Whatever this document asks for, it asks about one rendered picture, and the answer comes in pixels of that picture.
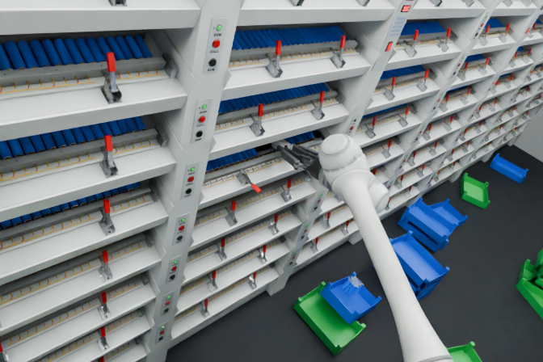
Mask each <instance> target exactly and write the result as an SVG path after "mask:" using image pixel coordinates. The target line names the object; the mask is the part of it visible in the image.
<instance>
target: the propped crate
mask: <svg viewBox="0 0 543 362"><path fill-rule="evenodd" d="M356 275H357V274H356V273H355V272H353V273H352V274H351V275H350V276H347V277H345V278H343V279H341V280H338V281H336V282H334V283H331V282H329V283H328V284H327V285H326V287H325V288H324V289H323V290H322V292H321V293H320V294H321V295H322V296H323V297H324V298H325V299H326V301H327V302H328V303H329V304H330V305H331V306H332V307H333V308H334V309H335V310H336V311H337V313H338V314H339V315H340V316H341V317H342V318H343V319H344V320H345V321H346V322H347V324H348V325H350V324H352V323H353V322H354V321H356V320H357V319H359V318H361V317H362V316H364V315H365V314H367V313H368V312H370V311H371V310H373V309H374V308H375V307H376V306H377V304H378V303H379V302H380V301H381V299H382V298H381V297H380V296H379V297H378V298H375V297H374V296H373V295H372V294H371V293H370V292H369V291H368V290H367V289H366V288H365V287H364V286H363V287H362V288H361V290H360V291H359V292H358V293H356V294H353V296H351V295H348V294H347V293H346V292H345V291H344V290H343V289H342V287H343V284H344V283H345V281H346V280H347V278H348V277H351V276H352V277H353V276H356Z"/></svg>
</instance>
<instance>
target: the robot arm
mask: <svg viewBox="0 0 543 362"><path fill-rule="evenodd" d="M271 147H273V148H275V149H277V150H279V151H280V152H281V157H282V158H283V159H284V160H285V161H286V162H288V163H289V164H290V165H292V166H293V168H294V170H298V167H302V168H303V169H304V170H308V171H309V172H310V175H311V176H312V177H313V178H315V179H316V180H318V182H319V183H320V184H321V185H322V186H323V187H325V188H327V189H329V190H330V191H331V192H333V193H334V194H336V195H337V197H338V198H340V199H341V200H342V201H343V202H344V203H346V204H347V205H348V207H349V209H350V210H351V213H352V216H353V217H354V219H355V221H356V224H357V226H358V229H359V231H360V234H361V236H362V238H363V240H364V244H365V246H366V248H367V250H368V253H369V256H370V258H371V260H372V262H373V266H374V267H375V270H376V272H377V275H378V277H379V280H380V282H381V285H382V287H383V289H384V291H385V295H386V296H387V299H388V302H389V305H390V307H391V309H392V312H393V315H394V320H395V322H396V326H397V329H398V335H399V339H400V344H401V347H402V355H403V359H404V362H453V359H452V357H451V356H450V354H449V353H448V351H447V349H446V348H445V346H444V345H443V344H442V342H441V341H440V339H439V337H438V336H437V334H436V332H435V331H434V330H433V328H432V326H431V324H430V323H429V321H428V320H427V318H426V316H425V314H424V312H423V311H422V309H421V307H420V305H419V303H418V301H417V299H416V297H415V295H414V293H413V290H412V288H411V286H410V284H409V282H408V279H407V278H406V275H405V273H404V271H403V269H402V266H401V264H400V263H399V261H398V257H397V256H396V254H395V252H394V249H393V247H392V246H391V243H390V241H389V239H388V237H387V235H386V233H385V230H384V228H383V226H382V224H381V222H380V219H379V217H378V215H377V214H378V213H380V212H381V211H383V210H384V209H385V207H386V205H387V204H388V202H389V196H390V193H389V190H388V189H387V188H386V187H385V185H384V184H383V183H382V182H381V181H379V180H378V179H376V176H375V175H373V174H372V173H371V172H370V170H369V166H368V161H367V159H366V157H365V156H364V154H363V152H362V150H361V148H360V147H359V145H358V143H357V142H356V141H355V140H354V139H352V138H351V137H349V136H348V135H346V134H342V133H338V134H334V135H331V136H329V137H328V138H326V139H325V140H324V141H323V142H322V143H321V145H320V147H319V151H318V152H317V151H314V150H312V149H309V148H307V147H305V146H303V145H298V146H297V145H292V144H290V143H289V142H287V141H286V140H284V139H282V140H279V141H274V142H272V143H271Z"/></svg>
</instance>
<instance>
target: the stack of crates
mask: <svg viewBox="0 0 543 362"><path fill-rule="evenodd" d="M412 234H413V232H412V231H411V230H410V231H408V233H407V234H405V235H402V236H401V237H398V238H395V239H392V238H390V239H389V241H390V243H391V246H392V247H393V249H394V252H395V254H396V256H397V257H398V261H399V263H400V264H401V266H402V269H403V271H404V273H405V275H406V278H407V279H408V282H409V284H410V286H411V288H412V290H413V293H414V295H415V297H416V299H417V301H419V300H421V299H423V298H424V297H426V296H428V295H429V294H430V293H431V292H432V291H433V289H434V288H435V287H436V285H437V284H438V283H439V282H440V281H441V280H442V279H443V278H444V276H445V275H446V274H447V273H448V271H449V270H450V269H449V268H448V267H446V268H443V267H442V266H441V265H440V264H439V263H438V262H437V261H436V260H435V259H434V258H433V257H432V256H431V255H430V254H429V253H428V252H427V251H426V250H425V249H424V248H423V247H422V246H421V245H420V244H419V243H418V242H417V241H416V240H415V239H414V238H413V237H412V236H411V235H412Z"/></svg>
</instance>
